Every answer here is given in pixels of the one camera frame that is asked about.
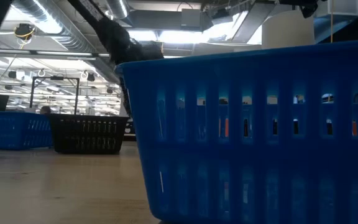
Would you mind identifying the black metal rig frame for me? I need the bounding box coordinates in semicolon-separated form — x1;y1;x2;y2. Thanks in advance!
29;76;80;115

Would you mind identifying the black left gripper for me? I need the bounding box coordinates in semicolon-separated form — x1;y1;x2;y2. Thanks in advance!
97;17;165;119

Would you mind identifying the long ceiling light bar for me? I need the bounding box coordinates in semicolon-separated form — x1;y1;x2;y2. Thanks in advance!
0;49;111;60

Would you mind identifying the grey ceiling box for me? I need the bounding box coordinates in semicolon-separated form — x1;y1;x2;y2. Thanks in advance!
180;8;204;31

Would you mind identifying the small round silver duct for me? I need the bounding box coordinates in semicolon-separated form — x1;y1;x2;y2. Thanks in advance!
104;0;131;20

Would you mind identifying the blue plastic slotted basket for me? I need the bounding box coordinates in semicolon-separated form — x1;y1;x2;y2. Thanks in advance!
0;111;53;151
114;39;358;224

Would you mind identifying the black and yellow cable reel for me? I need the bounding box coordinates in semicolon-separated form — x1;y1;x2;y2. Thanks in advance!
13;23;36;41

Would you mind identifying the large ribbed silver duct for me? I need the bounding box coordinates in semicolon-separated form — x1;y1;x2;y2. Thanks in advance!
11;0;121;83

